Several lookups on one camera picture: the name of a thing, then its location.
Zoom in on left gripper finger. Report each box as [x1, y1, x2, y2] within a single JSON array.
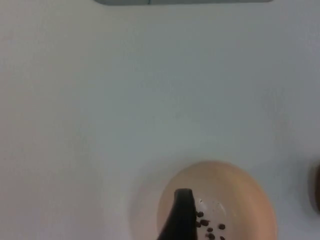
[[157, 188, 199, 240]]

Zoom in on pale wooden bowl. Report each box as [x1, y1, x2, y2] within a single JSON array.
[[156, 160, 279, 240]]

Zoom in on dark wooden cup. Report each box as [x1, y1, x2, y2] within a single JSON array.
[[306, 157, 320, 215]]

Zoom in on coffee beans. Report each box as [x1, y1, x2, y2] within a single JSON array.
[[194, 201, 227, 240]]

